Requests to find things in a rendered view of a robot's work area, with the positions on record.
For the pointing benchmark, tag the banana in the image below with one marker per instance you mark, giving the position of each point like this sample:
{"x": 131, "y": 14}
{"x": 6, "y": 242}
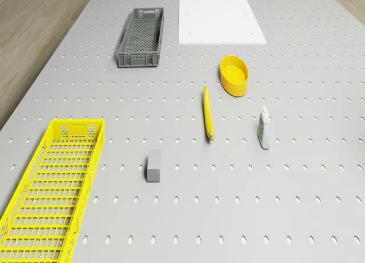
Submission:
{"x": 208, "y": 114}

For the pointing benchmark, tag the grey cube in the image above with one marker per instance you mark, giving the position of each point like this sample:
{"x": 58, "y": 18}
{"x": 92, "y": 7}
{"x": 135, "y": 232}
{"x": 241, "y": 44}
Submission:
{"x": 153, "y": 171}

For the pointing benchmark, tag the yellow bowl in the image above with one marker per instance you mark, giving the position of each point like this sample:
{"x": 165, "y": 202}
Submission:
{"x": 233, "y": 74}

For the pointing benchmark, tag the dark grey basket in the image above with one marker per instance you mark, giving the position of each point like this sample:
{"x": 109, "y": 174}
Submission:
{"x": 141, "y": 60}

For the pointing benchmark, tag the small white bottle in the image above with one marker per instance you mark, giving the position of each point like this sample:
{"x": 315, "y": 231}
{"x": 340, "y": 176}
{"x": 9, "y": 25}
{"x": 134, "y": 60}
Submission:
{"x": 263, "y": 131}

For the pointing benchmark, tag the yellow basket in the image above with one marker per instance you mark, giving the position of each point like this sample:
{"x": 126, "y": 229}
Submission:
{"x": 81, "y": 124}

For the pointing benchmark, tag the white board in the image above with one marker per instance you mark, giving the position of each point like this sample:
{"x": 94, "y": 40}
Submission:
{"x": 216, "y": 17}

